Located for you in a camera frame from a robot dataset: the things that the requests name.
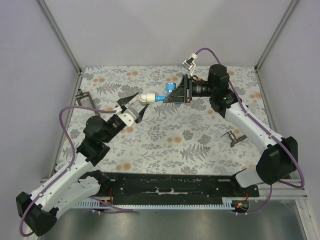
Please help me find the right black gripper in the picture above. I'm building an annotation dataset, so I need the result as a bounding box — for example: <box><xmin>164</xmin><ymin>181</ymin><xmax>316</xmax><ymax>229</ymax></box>
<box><xmin>164</xmin><ymin>74</ymin><xmax>216</xmax><ymax>104</ymax></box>

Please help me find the blue plastic faucet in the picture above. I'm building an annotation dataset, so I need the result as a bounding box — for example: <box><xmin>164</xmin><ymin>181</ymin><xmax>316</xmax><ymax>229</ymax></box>
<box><xmin>155</xmin><ymin>82</ymin><xmax>177</xmax><ymax>102</ymax></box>

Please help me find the white plastic elbow fitting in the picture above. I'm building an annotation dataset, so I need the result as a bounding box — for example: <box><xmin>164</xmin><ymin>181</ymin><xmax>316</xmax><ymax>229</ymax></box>
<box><xmin>139</xmin><ymin>93</ymin><xmax>156</xmax><ymax>106</ymax></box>

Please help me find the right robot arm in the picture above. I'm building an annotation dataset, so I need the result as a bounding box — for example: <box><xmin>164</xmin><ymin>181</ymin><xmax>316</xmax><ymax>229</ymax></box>
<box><xmin>163</xmin><ymin>64</ymin><xmax>298</xmax><ymax>197</ymax></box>

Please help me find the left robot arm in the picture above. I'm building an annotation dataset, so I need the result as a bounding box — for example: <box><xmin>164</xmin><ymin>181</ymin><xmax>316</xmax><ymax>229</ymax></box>
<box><xmin>16</xmin><ymin>93</ymin><xmax>147</xmax><ymax>237</ymax></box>

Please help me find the floral patterned mat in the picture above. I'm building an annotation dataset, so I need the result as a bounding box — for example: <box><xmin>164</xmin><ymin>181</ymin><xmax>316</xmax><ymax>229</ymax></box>
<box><xmin>80</xmin><ymin>65</ymin><xmax>261</xmax><ymax>175</ymax></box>

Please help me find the dark metal faucet left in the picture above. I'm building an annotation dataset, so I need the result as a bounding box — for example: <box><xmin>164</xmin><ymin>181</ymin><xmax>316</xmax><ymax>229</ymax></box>
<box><xmin>75</xmin><ymin>88</ymin><xmax>100</xmax><ymax>116</ymax></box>

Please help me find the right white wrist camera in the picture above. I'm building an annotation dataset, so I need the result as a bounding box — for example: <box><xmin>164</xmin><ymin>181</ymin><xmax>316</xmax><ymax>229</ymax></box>
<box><xmin>182</xmin><ymin>53</ymin><xmax>198</xmax><ymax>77</ymax></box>

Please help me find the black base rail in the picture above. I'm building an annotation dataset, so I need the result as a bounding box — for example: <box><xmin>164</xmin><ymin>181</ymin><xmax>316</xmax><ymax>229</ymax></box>
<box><xmin>81</xmin><ymin>169</ymin><xmax>261</xmax><ymax>206</ymax></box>

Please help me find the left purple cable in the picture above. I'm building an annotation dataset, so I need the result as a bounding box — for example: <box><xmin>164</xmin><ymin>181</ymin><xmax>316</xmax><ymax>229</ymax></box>
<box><xmin>19</xmin><ymin>106</ymin><xmax>135</xmax><ymax>237</ymax></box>

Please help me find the purple cable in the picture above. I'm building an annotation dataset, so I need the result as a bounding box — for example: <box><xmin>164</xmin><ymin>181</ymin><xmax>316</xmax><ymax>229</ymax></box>
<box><xmin>19</xmin><ymin>106</ymin><xmax>135</xmax><ymax>237</ymax></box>
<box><xmin>196</xmin><ymin>46</ymin><xmax>306</xmax><ymax>216</ymax></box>

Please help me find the left aluminium frame post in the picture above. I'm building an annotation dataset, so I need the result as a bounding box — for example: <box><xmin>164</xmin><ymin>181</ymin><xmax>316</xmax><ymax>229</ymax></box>
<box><xmin>36</xmin><ymin>0</ymin><xmax>83</xmax><ymax>75</ymax></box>

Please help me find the aluminium frame post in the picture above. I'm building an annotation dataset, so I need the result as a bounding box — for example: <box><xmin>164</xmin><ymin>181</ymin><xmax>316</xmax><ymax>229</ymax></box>
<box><xmin>36</xmin><ymin>0</ymin><xmax>83</xmax><ymax>75</ymax></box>
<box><xmin>254</xmin><ymin>0</ymin><xmax>301</xmax><ymax>71</ymax></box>

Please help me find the white slotted cable duct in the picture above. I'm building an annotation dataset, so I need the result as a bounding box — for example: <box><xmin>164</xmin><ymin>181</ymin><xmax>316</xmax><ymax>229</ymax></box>
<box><xmin>74</xmin><ymin>197</ymin><xmax>232</xmax><ymax>210</ymax></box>

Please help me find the right aluminium frame post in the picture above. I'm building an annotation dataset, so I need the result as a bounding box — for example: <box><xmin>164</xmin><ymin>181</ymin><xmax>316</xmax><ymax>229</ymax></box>
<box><xmin>254</xmin><ymin>0</ymin><xmax>301</xmax><ymax>71</ymax></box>

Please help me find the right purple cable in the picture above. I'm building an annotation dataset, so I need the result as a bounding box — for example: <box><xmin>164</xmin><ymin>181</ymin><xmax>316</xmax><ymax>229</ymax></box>
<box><xmin>196</xmin><ymin>46</ymin><xmax>306</xmax><ymax>216</ymax></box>

